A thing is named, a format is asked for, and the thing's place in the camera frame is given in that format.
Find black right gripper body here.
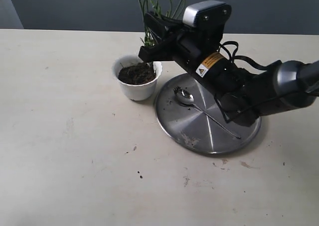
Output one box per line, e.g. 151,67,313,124
173,26,249,92

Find red artificial anthurium flower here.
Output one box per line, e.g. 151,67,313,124
138,0,186,47

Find silver metal spoon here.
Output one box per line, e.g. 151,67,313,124
173,87,241,139

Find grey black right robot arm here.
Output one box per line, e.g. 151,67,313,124
139,5,319,126

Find white scalloped flower pot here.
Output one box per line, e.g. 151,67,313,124
112,55,162,101

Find round stainless steel plate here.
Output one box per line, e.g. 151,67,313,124
154,73,262,154

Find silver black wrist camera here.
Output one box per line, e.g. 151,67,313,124
182,0,232,43

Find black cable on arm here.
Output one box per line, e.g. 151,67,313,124
214,40,319,123

